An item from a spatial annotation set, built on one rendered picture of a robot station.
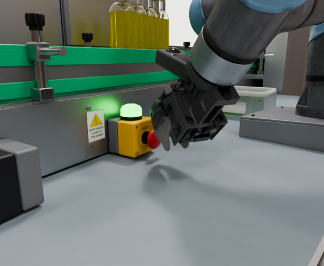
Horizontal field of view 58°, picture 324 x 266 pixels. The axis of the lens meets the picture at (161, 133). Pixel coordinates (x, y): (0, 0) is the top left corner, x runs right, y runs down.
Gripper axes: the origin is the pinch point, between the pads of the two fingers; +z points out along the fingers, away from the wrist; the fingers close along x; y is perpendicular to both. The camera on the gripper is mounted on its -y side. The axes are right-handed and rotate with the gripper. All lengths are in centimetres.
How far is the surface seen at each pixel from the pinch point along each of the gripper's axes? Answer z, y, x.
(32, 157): -7.5, 5.2, -22.8
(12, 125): -3.7, -2.4, -24.7
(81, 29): 14.5, -45.1, -5.1
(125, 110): 1.6, -7.0, -4.9
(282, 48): 36, -62, 107
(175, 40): 34, -64, 41
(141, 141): 4.2, -1.0, -2.5
